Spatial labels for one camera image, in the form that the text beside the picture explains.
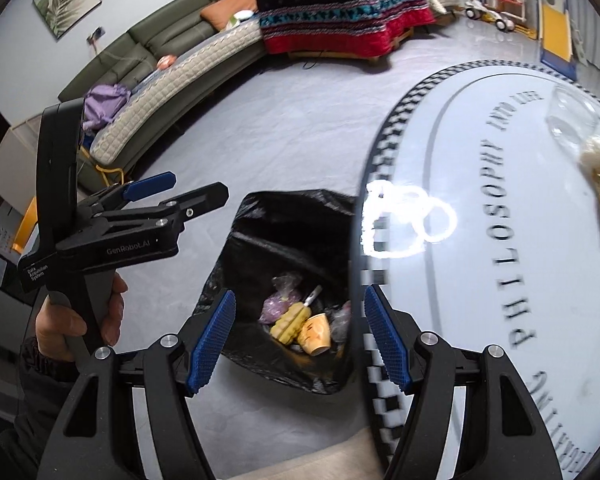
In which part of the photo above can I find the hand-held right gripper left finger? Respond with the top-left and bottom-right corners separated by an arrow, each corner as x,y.
32,289 -> 238,480

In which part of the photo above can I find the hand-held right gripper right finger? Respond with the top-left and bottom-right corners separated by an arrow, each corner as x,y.
362,284 -> 566,480

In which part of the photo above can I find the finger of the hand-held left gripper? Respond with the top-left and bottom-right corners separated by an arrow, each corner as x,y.
92,183 -> 230,233
77,171 -> 177,216

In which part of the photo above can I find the bin with black bag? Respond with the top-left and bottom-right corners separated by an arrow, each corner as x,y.
196,190 -> 358,396

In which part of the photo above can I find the person's left forearm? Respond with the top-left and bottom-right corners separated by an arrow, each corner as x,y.
19,337 -> 81,396

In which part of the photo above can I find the person's left hand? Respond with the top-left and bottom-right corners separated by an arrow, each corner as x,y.
34,272 -> 129,361

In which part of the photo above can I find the white cabinet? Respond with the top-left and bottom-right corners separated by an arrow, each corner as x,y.
0,112 -> 43,211

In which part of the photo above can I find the clear plastic wrapper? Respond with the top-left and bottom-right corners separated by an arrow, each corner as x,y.
327,300 -> 352,343

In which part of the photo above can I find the purple plastic wrapper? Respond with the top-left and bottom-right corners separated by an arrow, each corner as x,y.
261,272 -> 306,325

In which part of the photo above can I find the yellow paper cup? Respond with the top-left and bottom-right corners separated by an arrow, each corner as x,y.
296,312 -> 331,357

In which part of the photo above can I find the purple backpack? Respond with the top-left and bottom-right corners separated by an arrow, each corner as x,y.
81,82 -> 131,133

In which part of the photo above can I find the beige quilted sofa mat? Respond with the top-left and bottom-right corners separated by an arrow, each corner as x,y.
87,22 -> 266,166

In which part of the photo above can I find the green sofa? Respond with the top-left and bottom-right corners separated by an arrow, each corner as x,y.
57,0 -> 321,191

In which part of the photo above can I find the round white printed table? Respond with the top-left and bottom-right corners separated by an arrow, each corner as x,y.
347,60 -> 600,480

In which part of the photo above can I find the framed leaf picture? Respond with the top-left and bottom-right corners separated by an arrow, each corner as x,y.
32,0 -> 102,40

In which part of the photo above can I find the orange pillow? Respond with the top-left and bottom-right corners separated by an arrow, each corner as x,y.
200,0 -> 256,33

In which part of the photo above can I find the table with patterned red cloth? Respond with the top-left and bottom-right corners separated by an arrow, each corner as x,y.
256,0 -> 437,56

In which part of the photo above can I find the white toy car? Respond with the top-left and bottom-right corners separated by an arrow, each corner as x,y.
464,0 -> 516,33

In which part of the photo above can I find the yellow child slide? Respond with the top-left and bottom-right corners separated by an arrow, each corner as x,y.
537,0 -> 588,81

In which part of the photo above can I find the yellow cable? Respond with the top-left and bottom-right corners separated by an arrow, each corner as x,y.
82,147 -> 131,186

